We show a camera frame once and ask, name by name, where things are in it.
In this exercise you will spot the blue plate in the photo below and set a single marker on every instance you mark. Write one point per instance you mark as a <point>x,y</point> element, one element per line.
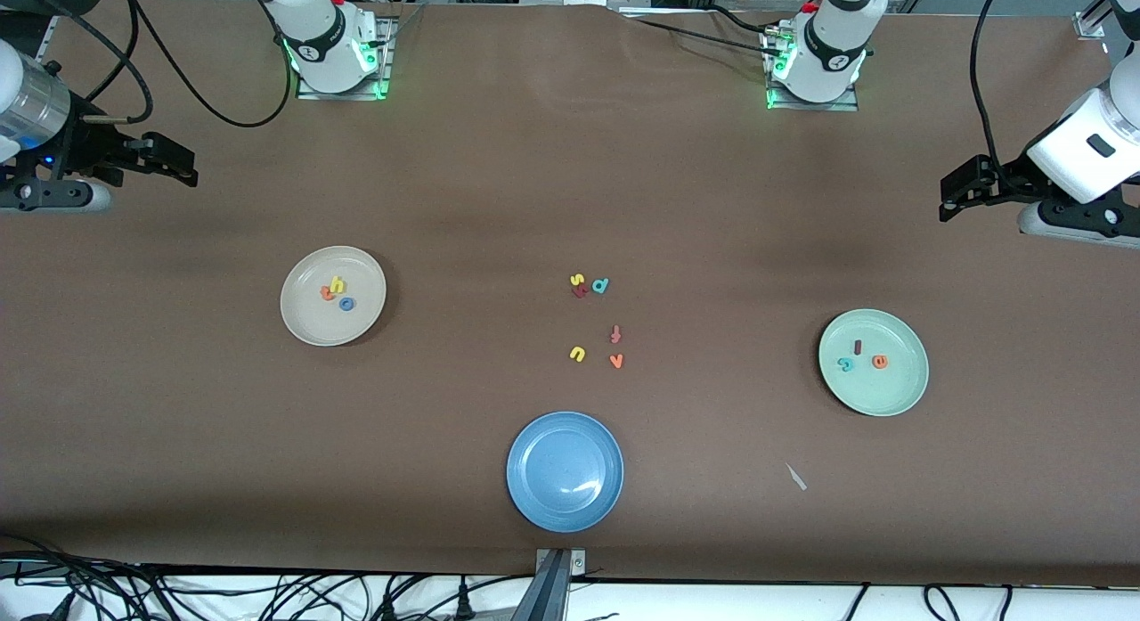
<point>561,469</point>

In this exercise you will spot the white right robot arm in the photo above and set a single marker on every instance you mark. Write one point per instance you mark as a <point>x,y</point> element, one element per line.
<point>325,42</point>

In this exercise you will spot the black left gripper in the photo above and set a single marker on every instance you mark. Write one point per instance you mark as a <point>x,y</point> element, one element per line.
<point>1005,181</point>

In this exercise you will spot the yellow letter h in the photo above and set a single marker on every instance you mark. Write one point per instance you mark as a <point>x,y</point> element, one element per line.
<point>337,287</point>

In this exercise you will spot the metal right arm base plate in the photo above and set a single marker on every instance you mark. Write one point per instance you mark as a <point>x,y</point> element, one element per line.
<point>388,60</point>

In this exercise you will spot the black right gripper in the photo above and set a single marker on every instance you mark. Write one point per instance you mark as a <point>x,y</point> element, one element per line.
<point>82,145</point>

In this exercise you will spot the light green plate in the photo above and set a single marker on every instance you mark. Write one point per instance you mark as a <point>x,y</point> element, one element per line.
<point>877,394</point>

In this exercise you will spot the brown table cover sheet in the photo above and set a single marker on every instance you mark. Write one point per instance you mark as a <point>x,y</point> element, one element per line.
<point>178,425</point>

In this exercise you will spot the white paper scrap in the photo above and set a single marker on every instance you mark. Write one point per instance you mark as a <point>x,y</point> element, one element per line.
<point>795,477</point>

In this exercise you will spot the black power plug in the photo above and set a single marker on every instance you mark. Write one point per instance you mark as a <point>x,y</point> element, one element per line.
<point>463,603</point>
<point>389,608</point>

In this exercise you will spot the teal letter d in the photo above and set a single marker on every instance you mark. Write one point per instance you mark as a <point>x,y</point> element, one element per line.
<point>600,286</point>

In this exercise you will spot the yellow letter u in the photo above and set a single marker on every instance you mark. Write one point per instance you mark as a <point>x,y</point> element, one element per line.
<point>574,354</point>

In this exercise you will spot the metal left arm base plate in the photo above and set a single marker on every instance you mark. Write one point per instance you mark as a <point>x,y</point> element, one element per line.
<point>810,106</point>

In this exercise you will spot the beige brown plate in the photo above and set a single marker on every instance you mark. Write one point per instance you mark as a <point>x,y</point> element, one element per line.
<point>321,331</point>

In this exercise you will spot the grey metal camera bracket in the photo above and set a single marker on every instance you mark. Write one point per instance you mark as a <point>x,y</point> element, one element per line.
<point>550,594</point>

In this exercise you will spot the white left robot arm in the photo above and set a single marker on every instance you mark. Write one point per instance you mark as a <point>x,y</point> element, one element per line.
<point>833,51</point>

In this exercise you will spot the aluminium frame rail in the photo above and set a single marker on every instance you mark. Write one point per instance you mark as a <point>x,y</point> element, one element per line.
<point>1091,24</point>
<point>44,46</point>

